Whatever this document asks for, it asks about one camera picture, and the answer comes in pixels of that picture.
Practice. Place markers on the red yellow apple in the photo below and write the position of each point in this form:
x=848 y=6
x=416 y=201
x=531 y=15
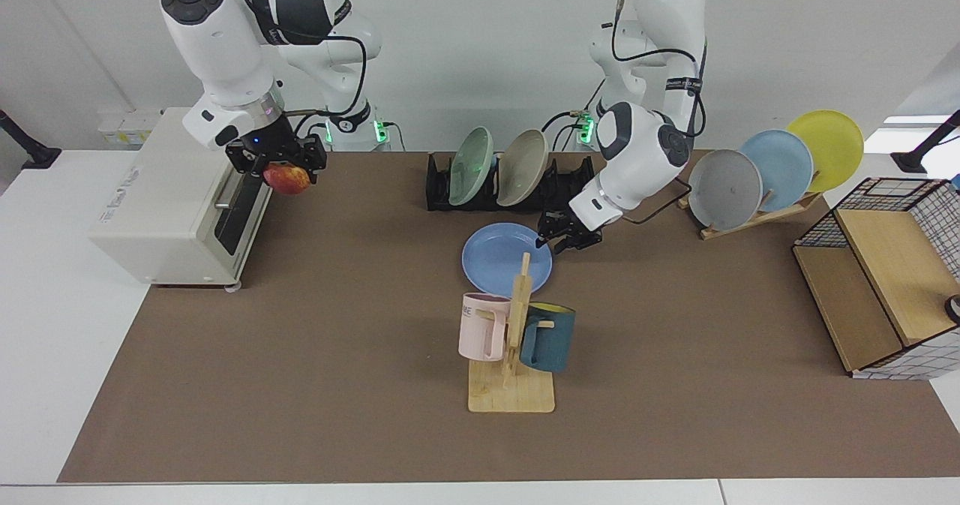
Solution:
x=286 y=179

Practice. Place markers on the beige plate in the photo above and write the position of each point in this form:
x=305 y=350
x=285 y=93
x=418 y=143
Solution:
x=523 y=167

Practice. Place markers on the pale green plate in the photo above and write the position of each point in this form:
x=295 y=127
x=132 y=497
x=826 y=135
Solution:
x=471 y=166

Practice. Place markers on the black dish rack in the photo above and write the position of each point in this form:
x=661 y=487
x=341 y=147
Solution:
x=439 y=190

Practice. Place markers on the grey plate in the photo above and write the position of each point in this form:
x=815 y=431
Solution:
x=724 y=190

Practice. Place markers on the wooden plate rack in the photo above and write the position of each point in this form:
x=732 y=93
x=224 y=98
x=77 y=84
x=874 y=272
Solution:
x=750 y=220

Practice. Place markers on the light blue plate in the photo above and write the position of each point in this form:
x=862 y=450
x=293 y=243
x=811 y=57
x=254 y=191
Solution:
x=784 y=171

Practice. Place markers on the yellow plate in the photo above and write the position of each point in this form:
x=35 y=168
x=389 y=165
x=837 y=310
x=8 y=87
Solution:
x=829 y=145

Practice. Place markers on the dark teal mug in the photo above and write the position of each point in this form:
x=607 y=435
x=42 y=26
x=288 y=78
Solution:
x=553 y=340

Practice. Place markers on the pale toaster oven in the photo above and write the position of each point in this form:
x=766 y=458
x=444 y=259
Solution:
x=161 y=220

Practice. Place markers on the pink mug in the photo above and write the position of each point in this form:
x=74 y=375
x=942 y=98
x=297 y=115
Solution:
x=476 y=329

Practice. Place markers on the white socket box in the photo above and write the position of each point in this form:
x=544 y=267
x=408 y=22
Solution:
x=124 y=128

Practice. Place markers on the wooden cup stand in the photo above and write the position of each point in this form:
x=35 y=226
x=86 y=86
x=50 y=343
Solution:
x=511 y=392

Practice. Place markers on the brown table cloth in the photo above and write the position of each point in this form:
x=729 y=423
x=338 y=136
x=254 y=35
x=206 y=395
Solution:
x=375 y=385

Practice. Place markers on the small dark round object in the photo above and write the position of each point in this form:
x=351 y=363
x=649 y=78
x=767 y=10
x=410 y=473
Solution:
x=954 y=310

